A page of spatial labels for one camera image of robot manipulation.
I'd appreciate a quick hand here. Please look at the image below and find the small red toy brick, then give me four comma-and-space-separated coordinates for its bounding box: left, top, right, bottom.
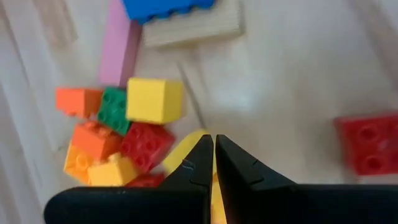
333, 112, 398, 177
119, 121, 176, 174
125, 172, 166, 188

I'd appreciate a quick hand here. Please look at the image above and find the pink long block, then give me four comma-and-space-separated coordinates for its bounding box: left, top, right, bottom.
98, 0, 143, 88

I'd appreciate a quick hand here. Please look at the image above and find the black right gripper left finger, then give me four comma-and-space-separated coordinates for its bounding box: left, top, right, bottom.
43, 134, 216, 224

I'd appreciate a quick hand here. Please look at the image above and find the small yellow-orange toy brick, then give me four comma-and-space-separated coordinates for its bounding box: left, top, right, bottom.
63, 142, 94, 185

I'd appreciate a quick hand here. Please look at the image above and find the dark blue toy brick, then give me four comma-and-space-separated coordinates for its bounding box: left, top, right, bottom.
120, 0, 216, 26

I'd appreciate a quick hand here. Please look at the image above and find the small green toy brick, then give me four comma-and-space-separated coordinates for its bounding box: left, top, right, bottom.
97, 86, 132, 137

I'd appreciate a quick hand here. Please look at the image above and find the small yellow toy brick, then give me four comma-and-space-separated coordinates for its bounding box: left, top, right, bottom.
87, 152, 140, 187
161, 128, 228, 224
125, 77, 185, 126

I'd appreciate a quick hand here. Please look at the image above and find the small orange toy brick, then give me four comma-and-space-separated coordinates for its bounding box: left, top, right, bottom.
55, 87, 104, 119
70, 120, 123, 162

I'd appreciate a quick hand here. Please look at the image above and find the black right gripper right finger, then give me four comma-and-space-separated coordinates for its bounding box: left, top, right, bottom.
215, 134, 398, 224

